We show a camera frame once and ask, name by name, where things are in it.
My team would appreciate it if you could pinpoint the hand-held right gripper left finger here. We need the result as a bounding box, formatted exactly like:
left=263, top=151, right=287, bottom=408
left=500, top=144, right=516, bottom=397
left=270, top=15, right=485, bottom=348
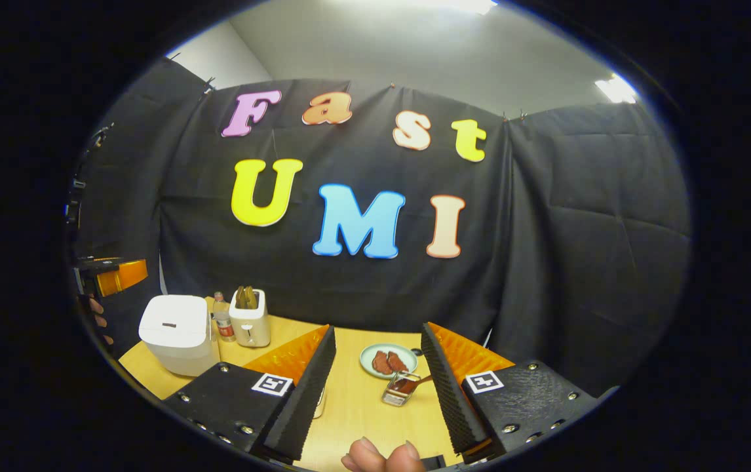
left=163, top=324, right=337, bottom=463

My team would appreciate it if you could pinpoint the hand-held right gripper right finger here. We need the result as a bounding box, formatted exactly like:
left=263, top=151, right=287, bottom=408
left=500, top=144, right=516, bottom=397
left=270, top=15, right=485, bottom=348
left=420, top=321, right=602, bottom=460

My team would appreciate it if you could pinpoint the dark wooden spoon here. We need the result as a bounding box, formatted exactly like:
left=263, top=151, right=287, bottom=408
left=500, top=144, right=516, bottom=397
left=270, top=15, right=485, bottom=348
left=391, top=373, right=434, bottom=398

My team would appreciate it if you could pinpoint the metal wire chopstick holder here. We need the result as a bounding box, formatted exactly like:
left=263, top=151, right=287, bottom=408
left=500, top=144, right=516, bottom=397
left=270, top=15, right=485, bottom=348
left=381, top=370, right=423, bottom=408

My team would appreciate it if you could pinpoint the white rice cooker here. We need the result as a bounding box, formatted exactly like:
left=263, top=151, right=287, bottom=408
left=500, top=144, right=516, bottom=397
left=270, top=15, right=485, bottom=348
left=138, top=294, right=221, bottom=378

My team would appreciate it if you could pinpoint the pale green plate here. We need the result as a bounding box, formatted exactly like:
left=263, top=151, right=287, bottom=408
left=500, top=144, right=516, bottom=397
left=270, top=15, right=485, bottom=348
left=358, top=343, right=419, bottom=380

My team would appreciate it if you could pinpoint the white toaster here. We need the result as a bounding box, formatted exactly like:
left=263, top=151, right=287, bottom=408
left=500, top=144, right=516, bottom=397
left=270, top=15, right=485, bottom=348
left=228, top=288, right=273, bottom=349

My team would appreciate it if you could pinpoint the clear plastic water bottle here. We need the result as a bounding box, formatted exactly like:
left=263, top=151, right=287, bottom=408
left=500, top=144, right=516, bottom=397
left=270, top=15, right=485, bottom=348
left=211, top=291, right=237, bottom=344

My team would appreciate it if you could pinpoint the ceiling light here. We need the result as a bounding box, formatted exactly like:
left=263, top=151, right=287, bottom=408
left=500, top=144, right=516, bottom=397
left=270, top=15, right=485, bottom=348
left=594, top=73, right=640, bottom=105
left=408, top=0, right=499, bottom=16

